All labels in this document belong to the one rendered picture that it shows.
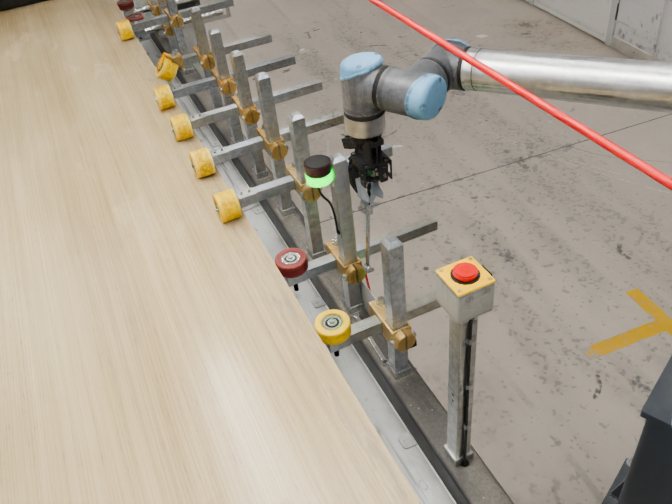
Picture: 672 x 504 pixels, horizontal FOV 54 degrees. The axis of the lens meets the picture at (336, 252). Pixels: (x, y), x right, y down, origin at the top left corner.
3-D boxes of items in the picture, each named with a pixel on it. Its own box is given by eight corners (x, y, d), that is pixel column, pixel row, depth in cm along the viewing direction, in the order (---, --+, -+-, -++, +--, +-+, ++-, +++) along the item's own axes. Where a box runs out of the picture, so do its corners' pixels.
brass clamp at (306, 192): (305, 174, 187) (303, 159, 184) (324, 198, 177) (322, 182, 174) (285, 181, 185) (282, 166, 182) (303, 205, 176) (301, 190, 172)
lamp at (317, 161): (334, 226, 161) (324, 151, 147) (343, 239, 157) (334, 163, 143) (312, 234, 159) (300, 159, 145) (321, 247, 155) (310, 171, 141)
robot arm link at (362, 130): (336, 109, 144) (375, 97, 147) (338, 128, 147) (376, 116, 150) (354, 126, 138) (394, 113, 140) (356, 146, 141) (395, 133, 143)
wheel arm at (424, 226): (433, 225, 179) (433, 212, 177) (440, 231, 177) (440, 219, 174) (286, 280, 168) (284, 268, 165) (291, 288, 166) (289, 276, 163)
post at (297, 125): (320, 252, 196) (299, 108, 165) (325, 259, 194) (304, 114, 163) (310, 256, 196) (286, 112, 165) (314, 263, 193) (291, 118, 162)
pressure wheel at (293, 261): (304, 275, 173) (299, 241, 165) (316, 293, 167) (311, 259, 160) (276, 285, 171) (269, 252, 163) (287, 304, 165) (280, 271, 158)
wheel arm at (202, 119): (319, 86, 226) (318, 76, 224) (323, 90, 224) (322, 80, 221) (179, 128, 213) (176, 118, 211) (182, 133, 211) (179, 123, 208)
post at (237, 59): (265, 177, 233) (239, 48, 202) (268, 182, 231) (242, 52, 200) (256, 180, 232) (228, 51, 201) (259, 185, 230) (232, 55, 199)
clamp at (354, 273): (344, 250, 175) (342, 236, 172) (366, 280, 166) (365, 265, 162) (325, 257, 174) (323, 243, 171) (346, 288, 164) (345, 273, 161)
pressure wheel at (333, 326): (325, 339, 155) (320, 304, 148) (358, 344, 153) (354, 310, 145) (315, 364, 149) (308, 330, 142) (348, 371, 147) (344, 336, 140)
